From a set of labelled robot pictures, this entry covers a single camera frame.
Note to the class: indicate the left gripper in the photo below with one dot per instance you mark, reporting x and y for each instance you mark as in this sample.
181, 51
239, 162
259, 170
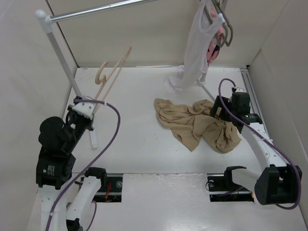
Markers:
91, 121

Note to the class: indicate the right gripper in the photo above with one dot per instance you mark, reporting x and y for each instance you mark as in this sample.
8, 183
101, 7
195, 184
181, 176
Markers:
217, 103

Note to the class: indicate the beige t shirt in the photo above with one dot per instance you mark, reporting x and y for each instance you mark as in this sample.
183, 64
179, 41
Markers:
189, 124

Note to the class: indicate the wooden clothes hanger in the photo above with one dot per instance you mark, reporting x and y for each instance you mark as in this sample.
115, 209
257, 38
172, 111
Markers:
101, 78

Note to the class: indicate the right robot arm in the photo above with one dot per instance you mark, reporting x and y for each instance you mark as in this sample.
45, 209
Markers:
280, 181

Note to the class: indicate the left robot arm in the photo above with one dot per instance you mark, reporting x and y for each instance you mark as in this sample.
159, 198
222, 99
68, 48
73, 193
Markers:
65, 199

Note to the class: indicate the grey clothes hanger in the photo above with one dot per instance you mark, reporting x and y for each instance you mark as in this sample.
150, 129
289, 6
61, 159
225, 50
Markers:
226, 38

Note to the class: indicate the white tank top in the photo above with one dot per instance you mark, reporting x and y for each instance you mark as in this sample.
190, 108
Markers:
205, 25

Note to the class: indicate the pink patterned garment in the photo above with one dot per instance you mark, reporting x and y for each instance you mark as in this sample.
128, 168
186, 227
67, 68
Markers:
214, 48

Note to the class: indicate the white clothes rack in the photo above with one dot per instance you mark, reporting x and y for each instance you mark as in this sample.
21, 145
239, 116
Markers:
46, 21

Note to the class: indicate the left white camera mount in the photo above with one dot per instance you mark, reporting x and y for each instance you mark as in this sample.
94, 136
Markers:
85, 109

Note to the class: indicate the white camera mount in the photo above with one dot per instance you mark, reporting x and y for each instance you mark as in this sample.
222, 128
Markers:
85, 109
238, 91

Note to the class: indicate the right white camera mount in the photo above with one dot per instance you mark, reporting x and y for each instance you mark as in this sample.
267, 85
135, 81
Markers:
238, 91

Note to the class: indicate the aluminium rail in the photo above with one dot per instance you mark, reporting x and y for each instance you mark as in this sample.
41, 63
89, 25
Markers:
253, 97

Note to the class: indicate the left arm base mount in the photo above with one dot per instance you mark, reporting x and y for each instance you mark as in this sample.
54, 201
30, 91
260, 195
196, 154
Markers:
111, 188

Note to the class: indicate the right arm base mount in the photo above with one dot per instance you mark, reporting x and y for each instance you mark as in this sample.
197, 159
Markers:
222, 191

